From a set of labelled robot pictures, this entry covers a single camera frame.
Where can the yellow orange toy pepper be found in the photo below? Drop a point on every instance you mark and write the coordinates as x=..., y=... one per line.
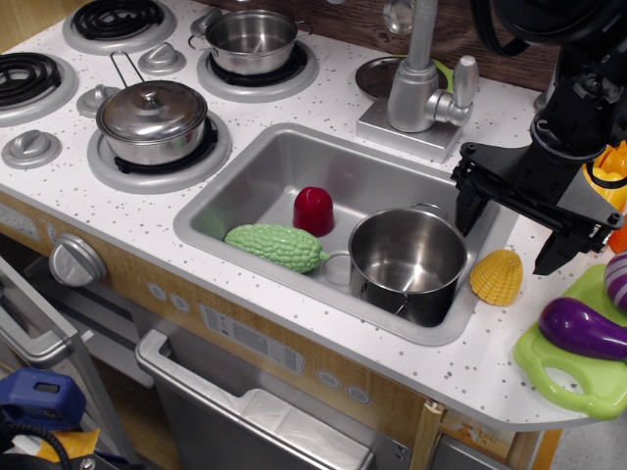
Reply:
x=610, y=166

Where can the clear sink drain cap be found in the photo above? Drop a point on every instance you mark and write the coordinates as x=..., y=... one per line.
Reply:
x=337, y=269

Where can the grey stove knob middle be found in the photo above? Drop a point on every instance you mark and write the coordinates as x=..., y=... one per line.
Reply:
x=89, y=102

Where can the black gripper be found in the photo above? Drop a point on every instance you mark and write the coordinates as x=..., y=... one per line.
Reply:
x=541, y=186

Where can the grey stove knob centre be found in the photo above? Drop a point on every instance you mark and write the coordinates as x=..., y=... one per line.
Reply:
x=162, y=60

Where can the front left stove burner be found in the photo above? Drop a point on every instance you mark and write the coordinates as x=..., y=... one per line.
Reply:
x=33, y=86

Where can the back right stove burner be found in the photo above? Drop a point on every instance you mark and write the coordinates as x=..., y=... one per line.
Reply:
x=297, y=74

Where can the green toy bitter gourd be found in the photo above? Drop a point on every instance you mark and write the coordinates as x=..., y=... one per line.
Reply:
x=290, y=247

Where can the round steel lid plate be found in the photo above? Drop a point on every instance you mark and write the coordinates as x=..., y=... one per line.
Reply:
x=375, y=78

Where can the striped purple toy vegetable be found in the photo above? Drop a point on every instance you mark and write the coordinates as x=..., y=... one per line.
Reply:
x=615, y=280

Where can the silver toy faucet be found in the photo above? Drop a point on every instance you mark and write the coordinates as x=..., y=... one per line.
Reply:
x=419, y=117

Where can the open steel pot on burner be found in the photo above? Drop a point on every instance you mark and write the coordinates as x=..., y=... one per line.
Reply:
x=249, y=42

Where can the grey oven dial knob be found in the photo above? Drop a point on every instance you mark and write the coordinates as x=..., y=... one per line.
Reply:
x=74, y=263

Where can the grey stove knob back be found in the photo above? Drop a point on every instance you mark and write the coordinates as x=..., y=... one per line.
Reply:
x=200, y=25

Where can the steel pot in sink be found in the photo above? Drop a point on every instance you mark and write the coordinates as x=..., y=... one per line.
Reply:
x=408, y=262

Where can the stove burner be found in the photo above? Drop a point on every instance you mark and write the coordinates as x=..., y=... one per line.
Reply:
x=197, y=167
x=33, y=86
x=297, y=74
x=107, y=26

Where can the grey stove knob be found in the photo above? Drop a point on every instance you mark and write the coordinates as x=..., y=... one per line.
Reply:
x=162, y=60
x=31, y=149
x=89, y=102
x=200, y=25

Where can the silver dishwasher door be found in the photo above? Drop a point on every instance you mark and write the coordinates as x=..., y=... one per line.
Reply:
x=224, y=414

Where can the red toy cup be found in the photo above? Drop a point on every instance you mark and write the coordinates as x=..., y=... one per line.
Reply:
x=313, y=211

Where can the silver oven door handle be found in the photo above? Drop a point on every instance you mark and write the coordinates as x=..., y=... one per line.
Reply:
x=32, y=327

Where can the purple toy eggplant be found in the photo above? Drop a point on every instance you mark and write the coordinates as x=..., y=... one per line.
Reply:
x=577, y=328

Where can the front right stove burner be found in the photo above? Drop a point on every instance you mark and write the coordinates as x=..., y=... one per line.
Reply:
x=197, y=167

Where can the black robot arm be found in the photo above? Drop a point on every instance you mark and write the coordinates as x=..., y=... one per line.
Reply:
x=586, y=112

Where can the lidded steel pot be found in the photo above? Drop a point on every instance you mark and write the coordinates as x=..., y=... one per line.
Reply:
x=154, y=122

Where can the back left stove burner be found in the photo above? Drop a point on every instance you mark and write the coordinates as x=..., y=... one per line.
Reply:
x=107, y=26

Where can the yellow toy corn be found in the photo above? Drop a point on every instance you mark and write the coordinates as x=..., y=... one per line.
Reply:
x=497, y=278

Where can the grey stove knob front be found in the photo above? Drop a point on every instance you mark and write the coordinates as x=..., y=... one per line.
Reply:
x=31, y=149

